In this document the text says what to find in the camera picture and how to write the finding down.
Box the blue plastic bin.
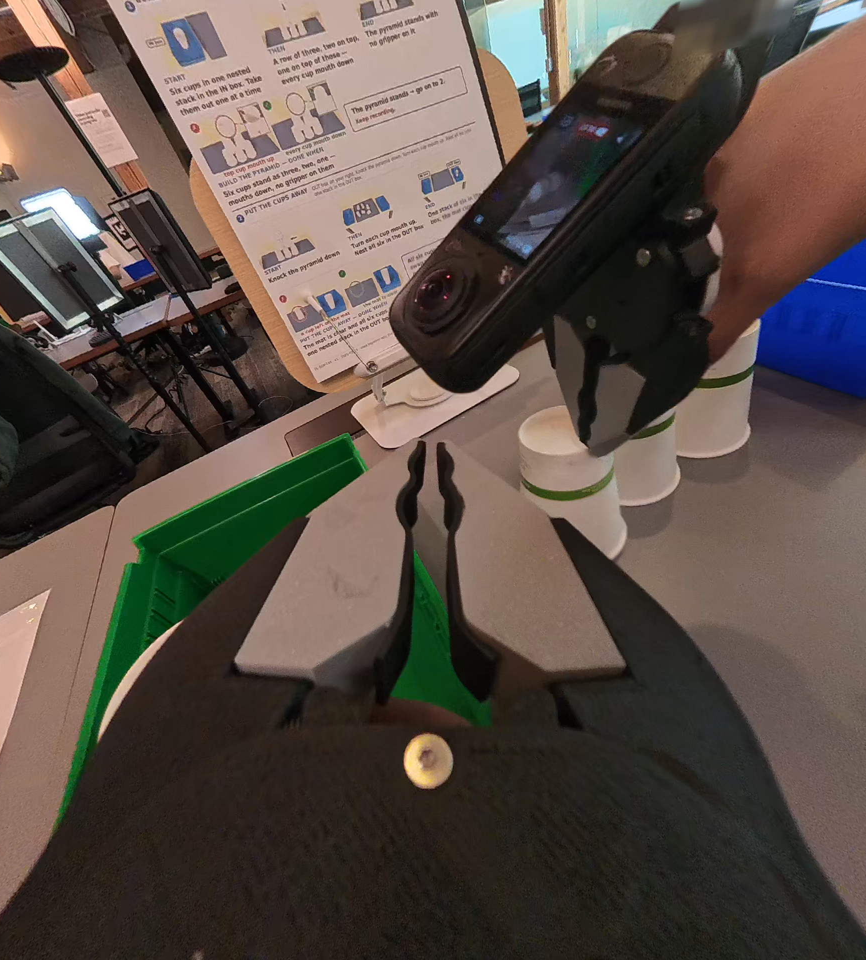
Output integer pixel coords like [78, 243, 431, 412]
[755, 202, 866, 400]

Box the grey background desk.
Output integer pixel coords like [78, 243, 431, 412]
[50, 277, 247, 372]

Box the white poster stand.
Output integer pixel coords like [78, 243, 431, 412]
[350, 363, 520, 451]

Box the lit computer monitor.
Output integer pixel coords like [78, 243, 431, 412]
[19, 187, 104, 237]

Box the black floor lamp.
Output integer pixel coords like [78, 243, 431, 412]
[0, 45, 130, 200]

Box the wooden poster board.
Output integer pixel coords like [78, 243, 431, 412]
[189, 48, 532, 395]

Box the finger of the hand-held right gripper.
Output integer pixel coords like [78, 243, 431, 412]
[587, 351, 649, 457]
[553, 315, 593, 445]

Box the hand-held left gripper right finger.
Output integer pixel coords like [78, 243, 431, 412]
[436, 441, 628, 703]

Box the person's right forearm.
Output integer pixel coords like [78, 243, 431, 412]
[755, 6, 866, 301]

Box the paper wall notice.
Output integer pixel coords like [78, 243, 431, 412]
[69, 93, 138, 170]

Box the black tripod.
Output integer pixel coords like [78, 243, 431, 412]
[58, 262, 213, 451]
[151, 247, 269, 425]

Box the tablet screen on tripod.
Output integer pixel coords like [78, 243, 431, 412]
[108, 187, 213, 295]
[0, 206, 127, 335]

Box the green plastic bin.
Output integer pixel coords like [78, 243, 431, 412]
[54, 433, 494, 834]

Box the person's right hand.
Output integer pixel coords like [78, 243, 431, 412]
[703, 97, 818, 363]

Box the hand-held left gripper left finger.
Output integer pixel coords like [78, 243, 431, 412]
[234, 441, 427, 706]

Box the instruction poster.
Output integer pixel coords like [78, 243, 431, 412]
[106, 0, 509, 385]

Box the white green-banded paper cup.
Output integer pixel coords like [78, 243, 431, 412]
[97, 621, 196, 740]
[616, 411, 682, 507]
[517, 405, 628, 561]
[675, 318, 762, 459]

